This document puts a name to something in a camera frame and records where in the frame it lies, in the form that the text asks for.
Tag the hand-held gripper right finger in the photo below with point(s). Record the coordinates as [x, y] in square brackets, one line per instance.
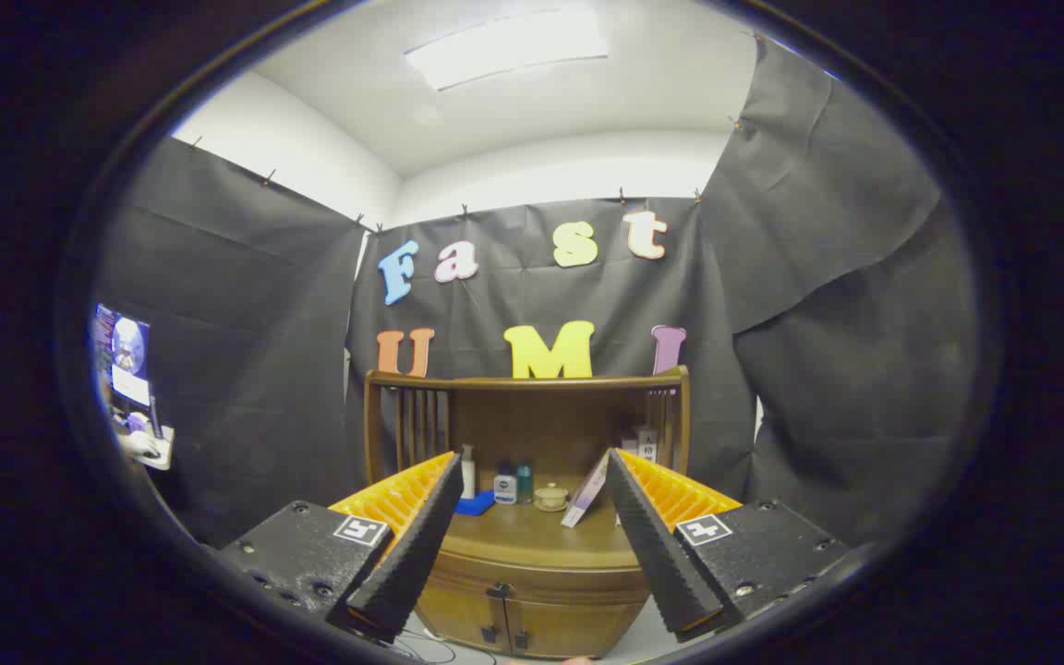
[661, 563]

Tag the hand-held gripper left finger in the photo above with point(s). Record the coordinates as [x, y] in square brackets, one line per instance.
[407, 563]

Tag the wooden countertop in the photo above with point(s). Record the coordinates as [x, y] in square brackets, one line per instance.
[532, 528]

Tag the wooden cabinet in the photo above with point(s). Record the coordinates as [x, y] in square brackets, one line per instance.
[532, 416]

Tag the blue cloth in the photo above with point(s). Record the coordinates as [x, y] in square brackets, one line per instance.
[477, 504]

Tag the purple cover book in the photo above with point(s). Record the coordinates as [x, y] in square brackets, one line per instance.
[587, 494]

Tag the white spray bottle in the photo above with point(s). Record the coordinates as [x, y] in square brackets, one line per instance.
[468, 476]

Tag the white book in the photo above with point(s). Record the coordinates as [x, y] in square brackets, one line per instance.
[648, 445]

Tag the white pump bottle blue cap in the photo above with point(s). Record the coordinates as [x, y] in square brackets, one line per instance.
[505, 488]

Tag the beige lidded tea cup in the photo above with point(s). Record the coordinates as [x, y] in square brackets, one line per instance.
[551, 499]

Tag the clear blue bottle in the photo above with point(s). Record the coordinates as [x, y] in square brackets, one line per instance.
[525, 485]

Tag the computer monitor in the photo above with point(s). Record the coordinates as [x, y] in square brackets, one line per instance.
[128, 356]

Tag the ceiling light panel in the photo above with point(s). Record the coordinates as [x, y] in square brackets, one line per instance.
[504, 46]

